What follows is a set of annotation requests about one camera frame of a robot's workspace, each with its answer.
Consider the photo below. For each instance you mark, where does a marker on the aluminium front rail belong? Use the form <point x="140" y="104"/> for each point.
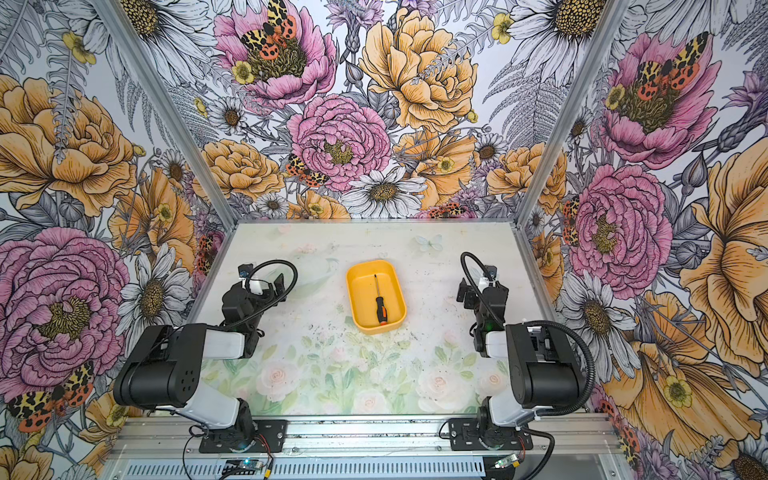
<point x="296" y="437"/>

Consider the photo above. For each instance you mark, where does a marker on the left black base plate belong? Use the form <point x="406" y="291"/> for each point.
<point x="264" y="436"/>

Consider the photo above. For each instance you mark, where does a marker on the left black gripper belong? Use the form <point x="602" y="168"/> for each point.
<point x="270" y="292"/>

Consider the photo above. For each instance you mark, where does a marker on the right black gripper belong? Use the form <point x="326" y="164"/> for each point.
<point x="470" y="294"/>

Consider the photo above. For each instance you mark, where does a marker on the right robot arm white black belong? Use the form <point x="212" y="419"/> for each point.
<point x="542" y="370"/>

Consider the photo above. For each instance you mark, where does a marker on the orange black screwdriver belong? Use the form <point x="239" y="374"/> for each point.
<point x="381" y="311"/>

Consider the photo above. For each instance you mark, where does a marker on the green circuit board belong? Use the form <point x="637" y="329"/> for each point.
<point x="245" y="467"/>
<point x="510" y="461"/>

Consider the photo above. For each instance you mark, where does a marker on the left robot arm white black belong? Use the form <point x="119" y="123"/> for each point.
<point x="164" y="369"/>

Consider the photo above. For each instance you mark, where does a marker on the right green circuit board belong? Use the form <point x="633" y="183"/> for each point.
<point x="510" y="461"/>

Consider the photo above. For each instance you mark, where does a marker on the white slotted cable duct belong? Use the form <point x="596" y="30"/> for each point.
<point x="461" y="467"/>

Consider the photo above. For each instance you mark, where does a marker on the yellow plastic bin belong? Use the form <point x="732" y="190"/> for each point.
<point x="362" y="294"/>

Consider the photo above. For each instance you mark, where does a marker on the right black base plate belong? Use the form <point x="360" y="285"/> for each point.
<point x="467" y="434"/>

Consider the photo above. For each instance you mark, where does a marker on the left green circuit board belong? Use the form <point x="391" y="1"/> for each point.
<point x="245" y="467"/>

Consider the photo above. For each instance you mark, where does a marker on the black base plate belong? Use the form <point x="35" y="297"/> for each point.
<point x="467" y="434"/>
<point x="264" y="436"/>

